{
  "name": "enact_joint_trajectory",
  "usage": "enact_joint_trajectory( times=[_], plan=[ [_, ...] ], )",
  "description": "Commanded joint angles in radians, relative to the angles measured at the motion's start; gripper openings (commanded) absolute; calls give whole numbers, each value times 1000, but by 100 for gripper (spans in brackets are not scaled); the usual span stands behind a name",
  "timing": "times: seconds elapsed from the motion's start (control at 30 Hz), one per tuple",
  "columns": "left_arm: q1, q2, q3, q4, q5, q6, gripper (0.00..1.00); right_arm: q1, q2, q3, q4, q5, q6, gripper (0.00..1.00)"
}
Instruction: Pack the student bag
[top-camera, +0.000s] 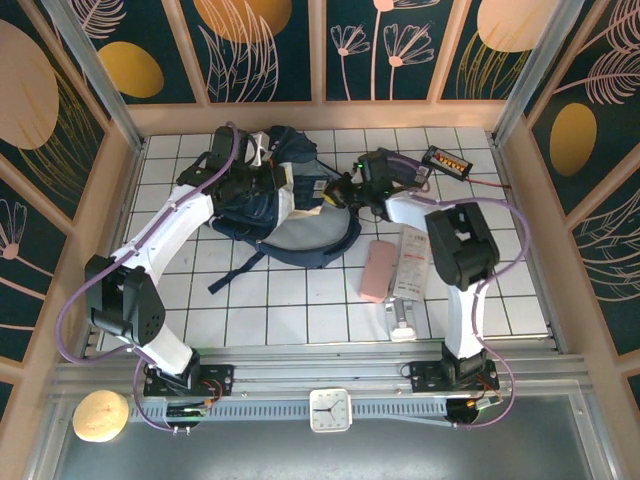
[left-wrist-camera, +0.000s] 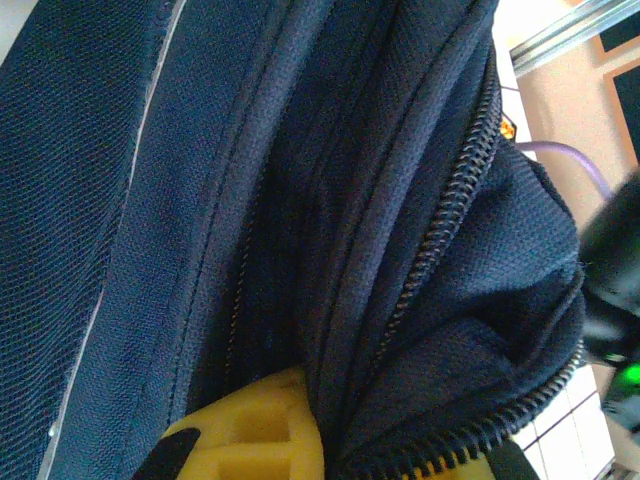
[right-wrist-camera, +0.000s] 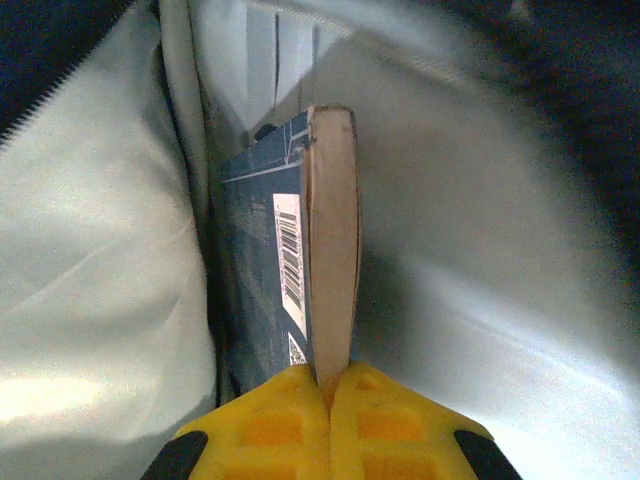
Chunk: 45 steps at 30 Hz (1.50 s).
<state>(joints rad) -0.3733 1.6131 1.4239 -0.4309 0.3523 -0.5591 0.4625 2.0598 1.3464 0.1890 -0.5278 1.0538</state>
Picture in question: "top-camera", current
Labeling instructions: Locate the navy blue backpack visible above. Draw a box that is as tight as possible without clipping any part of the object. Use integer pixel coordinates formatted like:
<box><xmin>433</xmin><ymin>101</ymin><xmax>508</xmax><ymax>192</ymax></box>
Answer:
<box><xmin>207</xmin><ymin>124</ymin><xmax>364</xmax><ymax>296</ymax></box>

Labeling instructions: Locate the pink pencil case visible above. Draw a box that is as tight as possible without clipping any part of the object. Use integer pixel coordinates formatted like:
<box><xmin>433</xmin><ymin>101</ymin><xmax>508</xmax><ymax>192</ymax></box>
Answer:
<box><xmin>358</xmin><ymin>239</ymin><xmax>396</xmax><ymax>304</ymax></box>

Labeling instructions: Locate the white packet red print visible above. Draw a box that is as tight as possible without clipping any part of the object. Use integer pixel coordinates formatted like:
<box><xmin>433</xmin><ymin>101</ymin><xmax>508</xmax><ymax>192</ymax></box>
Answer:
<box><xmin>389</xmin><ymin>225</ymin><xmax>431</xmax><ymax>301</ymax></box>

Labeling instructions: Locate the black battery charger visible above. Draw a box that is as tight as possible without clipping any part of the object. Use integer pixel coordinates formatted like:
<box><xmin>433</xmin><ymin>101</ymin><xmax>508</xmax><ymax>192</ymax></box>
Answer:
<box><xmin>420</xmin><ymin>144</ymin><xmax>474</xmax><ymax>181</ymax></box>

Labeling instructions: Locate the white square clock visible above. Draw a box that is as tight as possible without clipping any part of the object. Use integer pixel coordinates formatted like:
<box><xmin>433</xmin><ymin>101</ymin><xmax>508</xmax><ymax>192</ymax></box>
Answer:
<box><xmin>308</xmin><ymin>387</ymin><xmax>354</xmax><ymax>433</ymax></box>

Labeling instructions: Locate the grey metal shelf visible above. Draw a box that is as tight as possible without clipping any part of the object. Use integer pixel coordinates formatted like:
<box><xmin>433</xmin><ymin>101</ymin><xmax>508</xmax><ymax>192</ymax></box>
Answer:
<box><xmin>27</xmin><ymin>394</ymin><xmax>619</xmax><ymax>480</ymax></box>

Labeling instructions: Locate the round wooden disc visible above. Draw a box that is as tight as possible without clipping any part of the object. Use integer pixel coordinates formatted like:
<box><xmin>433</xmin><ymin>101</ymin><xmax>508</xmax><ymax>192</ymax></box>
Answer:
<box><xmin>72</xmin><ymin>389</ymin><xmax>130</xmax><ymax>443</ymax></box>

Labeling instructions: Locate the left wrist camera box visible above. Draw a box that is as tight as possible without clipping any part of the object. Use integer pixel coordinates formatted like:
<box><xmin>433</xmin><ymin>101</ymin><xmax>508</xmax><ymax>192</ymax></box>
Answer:
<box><xmin>248</xmin><ymin>130</ymin><xmax>275</xmax><ymax>169</ymax></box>

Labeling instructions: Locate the thin red cable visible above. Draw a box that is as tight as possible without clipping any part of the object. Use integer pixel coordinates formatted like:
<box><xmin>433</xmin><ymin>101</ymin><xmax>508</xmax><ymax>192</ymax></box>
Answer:
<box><xmin>467</xmin><ymin>177</ymin><xmax>512</xmax><ymax>191</ymax></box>

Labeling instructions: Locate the aluminium mounting rail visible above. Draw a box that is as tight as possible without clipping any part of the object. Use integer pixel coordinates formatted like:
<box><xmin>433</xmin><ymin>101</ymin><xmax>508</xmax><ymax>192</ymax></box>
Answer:
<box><xmin>49</xmin><ymin>339</ymin><xmax>589</xmax><ymax>401</ymax></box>

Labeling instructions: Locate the aluminium frame post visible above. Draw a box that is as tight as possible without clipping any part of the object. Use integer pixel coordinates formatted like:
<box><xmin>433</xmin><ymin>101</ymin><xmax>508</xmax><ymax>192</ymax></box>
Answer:
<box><xmin>42</xmin><ymin>0</ymin><xmax>147</xmax><ymax>152</ymax></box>
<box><xmin>490</xmin><ymin>0</ymin><xmax>585</xmax><ymax>147</ymax></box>

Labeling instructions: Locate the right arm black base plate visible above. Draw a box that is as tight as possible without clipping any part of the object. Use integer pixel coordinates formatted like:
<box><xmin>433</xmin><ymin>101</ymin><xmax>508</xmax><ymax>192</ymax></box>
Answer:
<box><xmin>408</xmin><ymin>360</ymin><xmax>500</xmax><ymax>394</ymax></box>

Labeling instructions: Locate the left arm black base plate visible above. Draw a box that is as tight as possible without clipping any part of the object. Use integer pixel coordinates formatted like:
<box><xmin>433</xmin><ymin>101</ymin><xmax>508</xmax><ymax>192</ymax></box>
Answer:
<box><xmin>143</xmin><ymin>363</ymin><xmax>236</xmax><ymax>399</ymax></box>

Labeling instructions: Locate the grey slotted cable duct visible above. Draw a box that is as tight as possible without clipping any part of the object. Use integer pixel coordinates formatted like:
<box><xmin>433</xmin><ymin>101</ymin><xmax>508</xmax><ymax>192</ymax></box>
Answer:
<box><xmin>128</xmin><ymin>401</ymin><xmax>451</xmax><ymax>425</ymax></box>

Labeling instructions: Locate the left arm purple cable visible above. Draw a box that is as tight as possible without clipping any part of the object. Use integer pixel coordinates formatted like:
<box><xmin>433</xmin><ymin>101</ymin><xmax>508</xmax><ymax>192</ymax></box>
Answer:
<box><xmin>57</xmin><ymin>119</ymin><xmax>261</xmax><ymax>434</ymax></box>

